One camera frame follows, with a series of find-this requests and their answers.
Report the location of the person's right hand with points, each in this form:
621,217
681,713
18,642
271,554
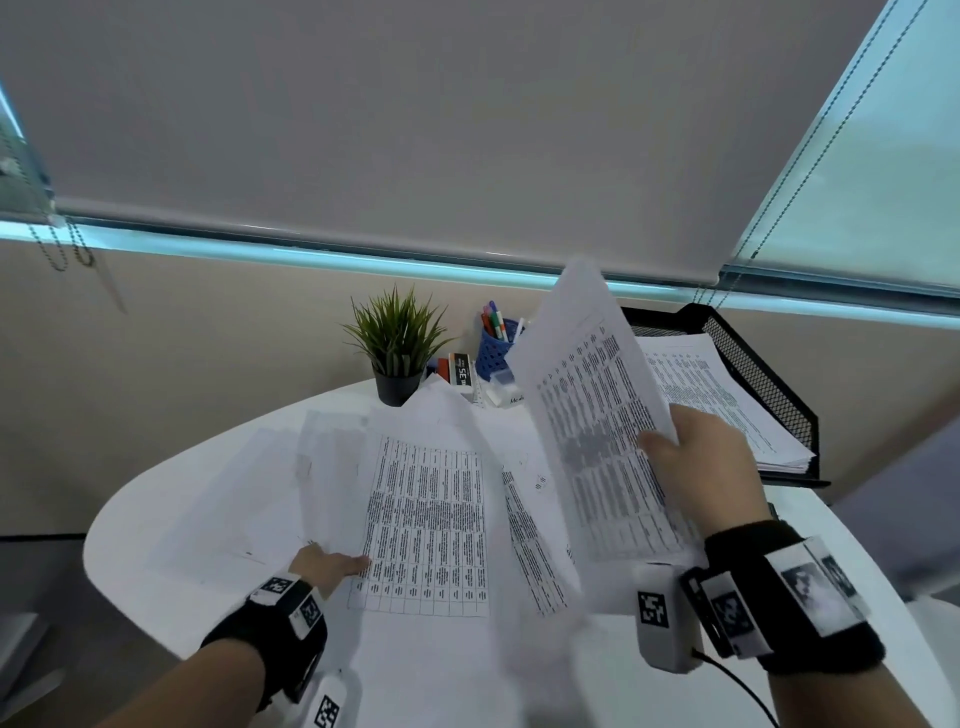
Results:
712,480

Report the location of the person's left hand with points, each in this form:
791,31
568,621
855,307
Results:
330,570

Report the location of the printed paper bundle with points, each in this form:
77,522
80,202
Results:
592,420
720,397

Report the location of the pile of papers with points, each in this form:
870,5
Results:
427,517

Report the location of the black mesh paper tray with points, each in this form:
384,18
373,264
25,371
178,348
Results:
757,367

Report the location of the person's left forearm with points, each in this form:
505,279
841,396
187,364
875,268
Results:
195,690

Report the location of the person's right forearm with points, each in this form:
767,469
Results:
847,701

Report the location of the black right wristband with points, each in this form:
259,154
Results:
750,547

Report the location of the black wristband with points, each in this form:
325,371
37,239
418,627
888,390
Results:
247,637
750,547

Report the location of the black left wristband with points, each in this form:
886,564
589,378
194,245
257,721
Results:
247,637

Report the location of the potted green plant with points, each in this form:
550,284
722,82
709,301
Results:
396,390

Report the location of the white table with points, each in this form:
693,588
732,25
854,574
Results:
120,555

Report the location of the white box with dark label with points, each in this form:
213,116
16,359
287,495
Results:
463,373

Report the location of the blue pen holder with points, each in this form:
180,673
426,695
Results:
491,360

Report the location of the green and white pen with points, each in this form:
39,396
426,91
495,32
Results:
501,328

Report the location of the red pen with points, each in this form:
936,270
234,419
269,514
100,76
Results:
487,326

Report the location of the grey low cabinet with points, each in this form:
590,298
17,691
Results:
30,600

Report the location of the glass window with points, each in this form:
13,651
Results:
375,262

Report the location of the wide grey roller blind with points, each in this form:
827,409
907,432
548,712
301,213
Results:
412,120

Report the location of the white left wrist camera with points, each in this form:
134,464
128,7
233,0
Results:
330,709

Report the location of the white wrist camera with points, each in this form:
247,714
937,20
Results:
664,645
330,709

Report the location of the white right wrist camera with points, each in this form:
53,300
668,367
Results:
664,645

